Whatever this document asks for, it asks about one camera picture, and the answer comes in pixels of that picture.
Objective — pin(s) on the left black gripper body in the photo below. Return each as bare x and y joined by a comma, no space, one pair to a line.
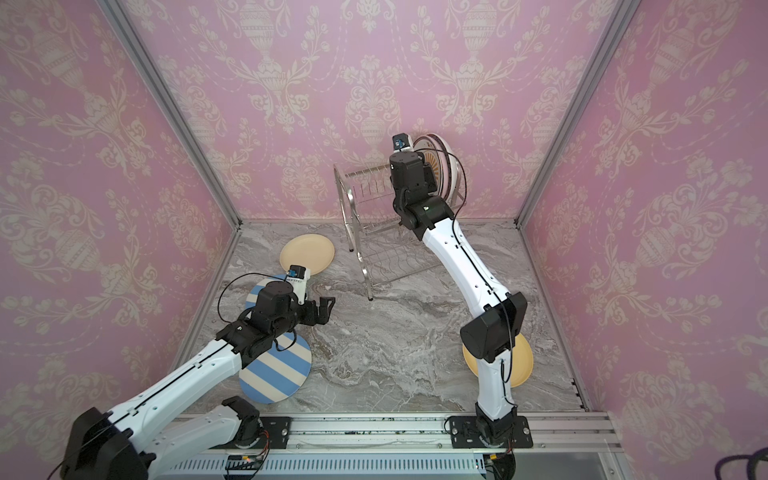
303,313

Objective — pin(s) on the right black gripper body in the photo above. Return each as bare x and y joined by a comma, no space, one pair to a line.
405,162

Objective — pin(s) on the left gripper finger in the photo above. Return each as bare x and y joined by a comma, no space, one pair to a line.
326,302
321,317

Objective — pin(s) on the sunburst pattern plate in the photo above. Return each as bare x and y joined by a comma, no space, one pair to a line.
429,149
445,168

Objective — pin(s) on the petal pattern plate orange rim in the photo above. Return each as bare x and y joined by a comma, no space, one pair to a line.
458,194

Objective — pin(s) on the blue striped plate front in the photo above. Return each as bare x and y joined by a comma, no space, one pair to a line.
279,373

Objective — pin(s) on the blue striped plate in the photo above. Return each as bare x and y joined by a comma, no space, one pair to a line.
252,296
279,373

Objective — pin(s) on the chrome wire dish rack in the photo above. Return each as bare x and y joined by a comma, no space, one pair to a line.
385,250

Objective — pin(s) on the yellow plate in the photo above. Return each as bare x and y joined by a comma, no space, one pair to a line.
522,359

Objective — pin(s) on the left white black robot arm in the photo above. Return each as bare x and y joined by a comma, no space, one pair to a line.
138,439

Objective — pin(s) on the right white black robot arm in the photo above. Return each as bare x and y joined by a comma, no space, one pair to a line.
497,313

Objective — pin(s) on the cream plate back left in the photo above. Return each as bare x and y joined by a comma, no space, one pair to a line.
313,251

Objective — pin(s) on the blue striped plate rear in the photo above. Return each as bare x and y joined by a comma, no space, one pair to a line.
252,296

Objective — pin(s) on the black object bottom right corner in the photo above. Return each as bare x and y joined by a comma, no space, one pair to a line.
751,463

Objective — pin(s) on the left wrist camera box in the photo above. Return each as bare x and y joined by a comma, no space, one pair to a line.
298,277

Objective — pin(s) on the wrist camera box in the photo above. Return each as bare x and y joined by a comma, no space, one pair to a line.
402,142
298,277

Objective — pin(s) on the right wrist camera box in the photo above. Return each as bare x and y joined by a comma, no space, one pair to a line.
402,142

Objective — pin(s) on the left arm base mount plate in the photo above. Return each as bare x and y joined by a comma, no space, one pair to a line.
276,433

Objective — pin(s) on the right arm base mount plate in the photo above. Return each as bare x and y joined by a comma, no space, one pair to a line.
465,434

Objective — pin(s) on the right aluminium corner post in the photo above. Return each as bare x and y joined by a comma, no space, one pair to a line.
595,68

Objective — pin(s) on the aluminium corner post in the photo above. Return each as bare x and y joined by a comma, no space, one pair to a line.
117,17
595,68

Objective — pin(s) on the aluminium front rail frame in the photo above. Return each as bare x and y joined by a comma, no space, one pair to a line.
576,444

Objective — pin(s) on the left aluminium corner post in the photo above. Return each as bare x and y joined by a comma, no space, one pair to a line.
117,17

